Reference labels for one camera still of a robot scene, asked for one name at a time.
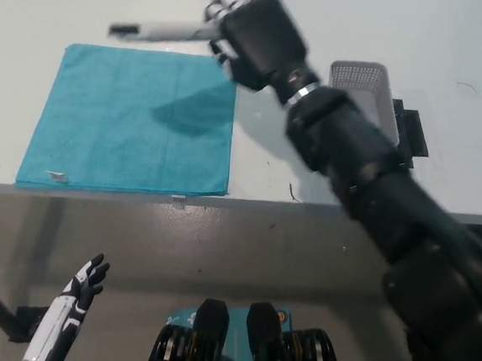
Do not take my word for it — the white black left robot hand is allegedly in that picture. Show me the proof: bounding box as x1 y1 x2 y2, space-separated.
22 247 112 361

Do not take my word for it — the grey perforated plastic basket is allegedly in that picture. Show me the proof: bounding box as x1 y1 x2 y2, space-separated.
323 57 407 150

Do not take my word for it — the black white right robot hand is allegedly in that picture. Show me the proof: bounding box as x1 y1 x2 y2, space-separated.
196 0 326 109

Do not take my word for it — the teal microfibre cloth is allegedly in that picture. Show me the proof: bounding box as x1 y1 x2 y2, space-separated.
13 38 241 208

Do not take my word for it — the black floor tape patch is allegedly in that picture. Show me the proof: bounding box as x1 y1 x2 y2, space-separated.
404 327 435 361
8 303 49 346

